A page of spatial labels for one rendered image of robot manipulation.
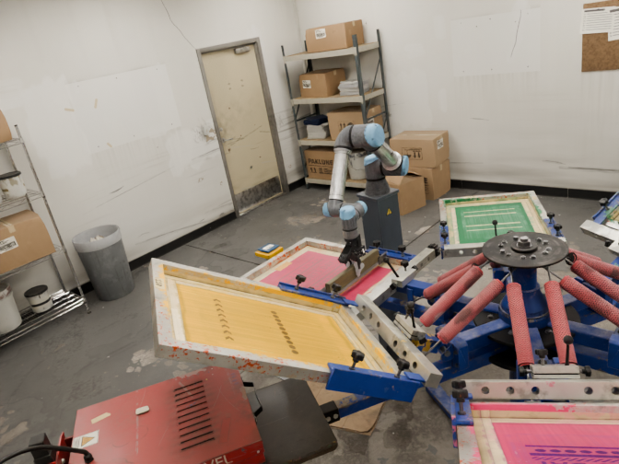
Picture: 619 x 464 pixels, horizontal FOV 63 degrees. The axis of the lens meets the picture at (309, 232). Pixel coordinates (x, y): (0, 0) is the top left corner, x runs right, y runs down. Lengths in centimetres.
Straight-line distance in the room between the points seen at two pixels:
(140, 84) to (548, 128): 436
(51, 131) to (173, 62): 159
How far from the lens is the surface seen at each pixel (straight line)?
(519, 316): 186
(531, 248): 202
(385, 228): 310
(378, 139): 261
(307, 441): 181
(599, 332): 212
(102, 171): 574
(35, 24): 560
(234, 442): 166
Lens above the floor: 221
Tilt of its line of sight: 22 degrees down
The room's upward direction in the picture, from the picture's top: 11 degrees counter-clockwise
